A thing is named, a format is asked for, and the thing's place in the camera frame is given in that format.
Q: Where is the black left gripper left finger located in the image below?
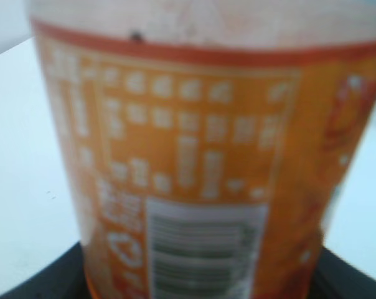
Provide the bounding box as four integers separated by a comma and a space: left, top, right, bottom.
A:
0, 242, 92, 299

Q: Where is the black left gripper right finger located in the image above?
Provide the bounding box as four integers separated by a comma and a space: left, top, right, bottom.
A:
312, 247, 376, 299

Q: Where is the orange soda plastic bottle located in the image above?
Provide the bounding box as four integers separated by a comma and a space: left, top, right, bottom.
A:
27, 1, 376, 298

